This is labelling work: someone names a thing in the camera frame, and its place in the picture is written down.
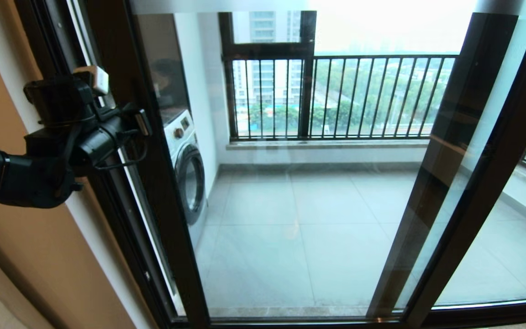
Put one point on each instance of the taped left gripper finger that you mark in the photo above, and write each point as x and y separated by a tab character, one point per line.
143	123

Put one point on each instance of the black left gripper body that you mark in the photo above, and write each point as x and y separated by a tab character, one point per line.
76	132

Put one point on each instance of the brown framed sliding glass door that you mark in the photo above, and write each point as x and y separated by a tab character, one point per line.
171	219

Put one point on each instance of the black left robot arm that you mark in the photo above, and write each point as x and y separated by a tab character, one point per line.
12	176

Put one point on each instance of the dark framed sliding glass door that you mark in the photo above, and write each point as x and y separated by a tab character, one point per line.
48	41

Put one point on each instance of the white front-load washing machine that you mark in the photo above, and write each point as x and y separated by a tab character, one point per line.
190	173

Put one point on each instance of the long grey stone sill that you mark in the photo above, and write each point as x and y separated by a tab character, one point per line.
327	145

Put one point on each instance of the long black balcony railing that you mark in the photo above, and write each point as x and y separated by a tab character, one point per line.
381	57

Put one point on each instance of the brown framed fixed glass door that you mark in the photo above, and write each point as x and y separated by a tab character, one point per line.
427	205

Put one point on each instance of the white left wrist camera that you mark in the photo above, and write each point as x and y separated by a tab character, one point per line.
96	80

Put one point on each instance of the dark window frame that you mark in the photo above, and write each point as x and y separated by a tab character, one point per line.
307	91

